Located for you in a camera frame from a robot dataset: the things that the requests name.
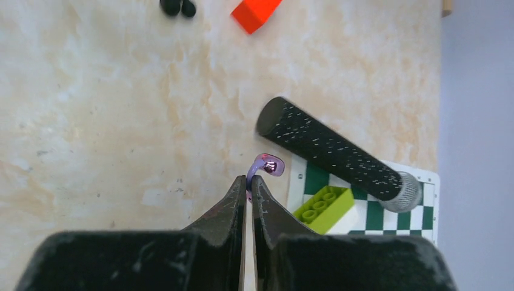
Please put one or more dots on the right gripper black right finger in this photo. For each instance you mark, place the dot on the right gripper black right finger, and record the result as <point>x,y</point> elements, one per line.
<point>290,256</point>

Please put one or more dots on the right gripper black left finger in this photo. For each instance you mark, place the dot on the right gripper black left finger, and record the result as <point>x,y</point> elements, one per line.
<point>205,255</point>

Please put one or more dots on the black earbud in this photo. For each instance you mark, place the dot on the black earbud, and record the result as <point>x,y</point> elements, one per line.
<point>173,7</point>

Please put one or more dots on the green white toy brick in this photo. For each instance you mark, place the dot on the green white toy brick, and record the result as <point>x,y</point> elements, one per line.
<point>331,211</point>

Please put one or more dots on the black microphone silver head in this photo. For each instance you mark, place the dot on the black microphone silver head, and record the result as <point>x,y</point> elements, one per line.
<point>285,124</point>

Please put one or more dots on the red block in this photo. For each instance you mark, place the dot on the red block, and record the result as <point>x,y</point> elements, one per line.
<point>251,15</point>

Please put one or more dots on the wine cork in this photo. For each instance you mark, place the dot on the wine cork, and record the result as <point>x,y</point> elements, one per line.
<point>447,8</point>

